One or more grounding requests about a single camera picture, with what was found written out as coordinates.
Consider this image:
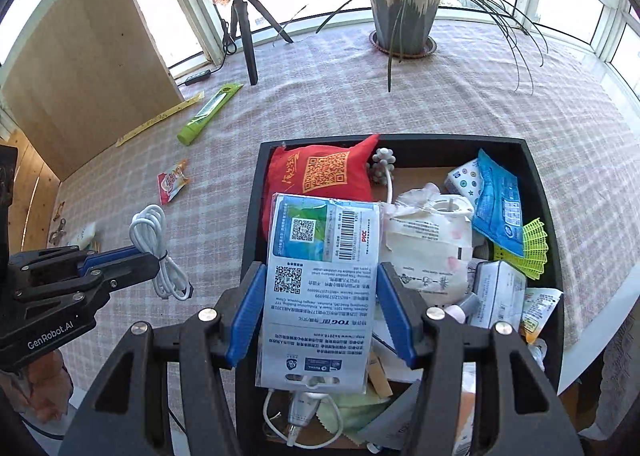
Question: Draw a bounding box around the white tube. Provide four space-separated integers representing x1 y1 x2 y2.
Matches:
286 388 326 445

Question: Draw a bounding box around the light green cloth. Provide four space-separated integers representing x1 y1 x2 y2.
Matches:
312 388 391 443

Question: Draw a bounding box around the yellow white snack packet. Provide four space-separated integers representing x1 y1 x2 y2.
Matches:
520 287 564 344

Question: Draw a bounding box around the wooden clip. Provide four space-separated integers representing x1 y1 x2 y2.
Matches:
367 353 394 399

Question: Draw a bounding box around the wooden panel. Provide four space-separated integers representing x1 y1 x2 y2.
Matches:
0 129 62 253

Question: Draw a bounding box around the person's left hand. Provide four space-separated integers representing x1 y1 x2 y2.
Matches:
0 352 74 425

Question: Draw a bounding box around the pink checked tablecloth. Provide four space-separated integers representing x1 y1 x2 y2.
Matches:
47 19 640 389

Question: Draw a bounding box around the white plastic bag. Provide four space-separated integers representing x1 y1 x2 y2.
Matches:
380 183 476 307

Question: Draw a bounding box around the black storage tray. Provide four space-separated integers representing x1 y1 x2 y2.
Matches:
235 133 566 452

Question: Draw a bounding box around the grey bobbled toy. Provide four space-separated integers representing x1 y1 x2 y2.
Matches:
367 147 397 204

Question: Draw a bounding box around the white desktop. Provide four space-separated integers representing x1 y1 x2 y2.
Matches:
557 256 640 394

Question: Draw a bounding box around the white dotted tissue packet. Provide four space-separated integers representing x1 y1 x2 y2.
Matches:
444 159 484 198

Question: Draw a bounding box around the yellow-green mesh swatter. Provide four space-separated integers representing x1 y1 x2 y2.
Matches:
492 217 549 281

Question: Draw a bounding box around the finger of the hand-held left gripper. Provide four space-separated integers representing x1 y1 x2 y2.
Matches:
14 253 162 333
7 245 147 288

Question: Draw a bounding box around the white small box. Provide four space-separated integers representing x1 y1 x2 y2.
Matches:
467 260 527 332

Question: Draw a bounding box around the black ring light cable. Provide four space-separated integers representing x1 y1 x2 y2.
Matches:
200 0 240 82

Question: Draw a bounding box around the red white snack packet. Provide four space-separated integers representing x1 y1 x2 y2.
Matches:
157 159 192 205

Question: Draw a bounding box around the silver printed packet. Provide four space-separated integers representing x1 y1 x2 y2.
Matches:
255 193 382 396

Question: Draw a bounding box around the yellow ruler strip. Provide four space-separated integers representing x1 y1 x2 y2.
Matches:
116 91 206 147

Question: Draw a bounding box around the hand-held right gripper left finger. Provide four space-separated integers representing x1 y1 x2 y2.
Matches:
59 261 268 456

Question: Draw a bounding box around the black tripod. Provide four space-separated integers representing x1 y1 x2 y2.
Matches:
220 0 294 86

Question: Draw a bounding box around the grey potted grass plant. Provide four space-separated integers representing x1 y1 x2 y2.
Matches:
277 0 549 94

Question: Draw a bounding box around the white cable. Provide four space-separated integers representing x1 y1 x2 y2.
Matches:
129 205 194 300

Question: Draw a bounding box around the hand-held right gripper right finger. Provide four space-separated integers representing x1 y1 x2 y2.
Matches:
375 261 586 456

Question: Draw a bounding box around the red fabric pouch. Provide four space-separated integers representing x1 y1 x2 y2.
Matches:
261 133 381 237

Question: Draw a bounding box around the brown plant saucer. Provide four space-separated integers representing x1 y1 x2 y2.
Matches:
369 29 438 58

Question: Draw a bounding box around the wooden board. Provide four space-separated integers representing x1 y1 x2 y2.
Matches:
0 0 186 182

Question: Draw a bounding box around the blue foil packet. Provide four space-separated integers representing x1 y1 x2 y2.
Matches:
471 149 525 258

